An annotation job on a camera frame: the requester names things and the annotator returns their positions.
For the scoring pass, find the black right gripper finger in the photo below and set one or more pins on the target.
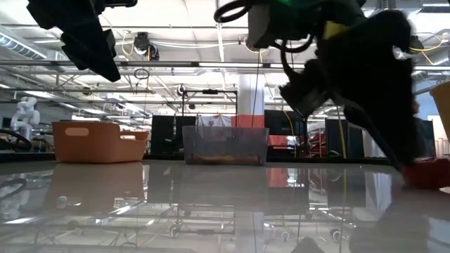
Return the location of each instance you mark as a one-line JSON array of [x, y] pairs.
[[302, 91], [372, 137]]

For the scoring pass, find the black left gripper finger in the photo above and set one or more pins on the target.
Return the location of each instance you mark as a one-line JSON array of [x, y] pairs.
[[63, 15], [91, 52]]

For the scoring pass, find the small red pepper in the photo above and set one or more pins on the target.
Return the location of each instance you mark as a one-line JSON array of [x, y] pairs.
[[427, 173]]

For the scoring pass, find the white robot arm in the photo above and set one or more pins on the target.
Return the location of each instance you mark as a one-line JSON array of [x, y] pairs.
[[24, 116]]

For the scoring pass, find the white and orange pillar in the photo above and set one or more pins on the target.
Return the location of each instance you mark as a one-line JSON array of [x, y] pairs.
[[251, 98]]

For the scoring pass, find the grey translucent plastic basket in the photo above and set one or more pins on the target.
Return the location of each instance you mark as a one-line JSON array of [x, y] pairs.
[[225, 144]]

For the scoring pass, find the white printed cloth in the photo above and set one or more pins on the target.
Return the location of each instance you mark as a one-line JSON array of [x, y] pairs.
[[212, 121]]

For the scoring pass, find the orange plastic basket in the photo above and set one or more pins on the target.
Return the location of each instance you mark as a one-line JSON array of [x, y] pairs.
[[98, 147]]

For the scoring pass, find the black partition panel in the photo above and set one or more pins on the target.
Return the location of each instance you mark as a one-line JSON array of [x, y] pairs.
[[165, 135]]

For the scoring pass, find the black metal frame stand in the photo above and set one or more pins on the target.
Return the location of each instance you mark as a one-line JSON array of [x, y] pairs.
[[210, 91]]

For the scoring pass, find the black aluminium table frame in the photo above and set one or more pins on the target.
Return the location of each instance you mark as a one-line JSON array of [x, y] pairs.
[[165, 157]]

